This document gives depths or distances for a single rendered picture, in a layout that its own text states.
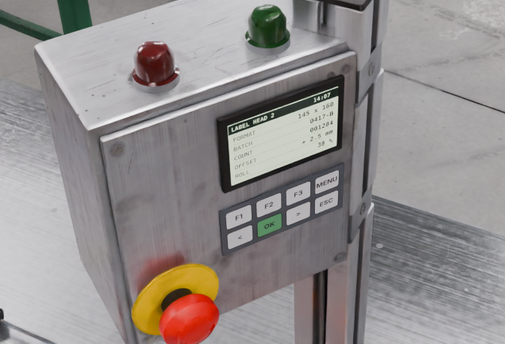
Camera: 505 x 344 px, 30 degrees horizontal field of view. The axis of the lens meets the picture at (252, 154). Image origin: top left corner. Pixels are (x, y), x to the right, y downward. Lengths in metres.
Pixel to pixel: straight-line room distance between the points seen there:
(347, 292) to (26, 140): 0.92
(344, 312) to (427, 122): 2.14
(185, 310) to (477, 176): 2.14
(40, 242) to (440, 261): 0.55
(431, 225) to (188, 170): 0.84
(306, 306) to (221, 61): 0.26
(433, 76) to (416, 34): 0.24
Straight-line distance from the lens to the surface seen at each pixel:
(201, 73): 0.53
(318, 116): 0.56
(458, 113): 2.88
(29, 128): 1.56
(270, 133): 0.54
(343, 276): 0.68
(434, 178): 2.65
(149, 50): 0.51
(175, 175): 0.53
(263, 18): 0.53
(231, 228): 0.58
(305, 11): 0.55
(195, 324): 0.58
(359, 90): 0.57
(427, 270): 1.29
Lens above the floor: 1.79
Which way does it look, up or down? 41 degrees down
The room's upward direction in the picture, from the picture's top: 3 degrees counter-clockwise
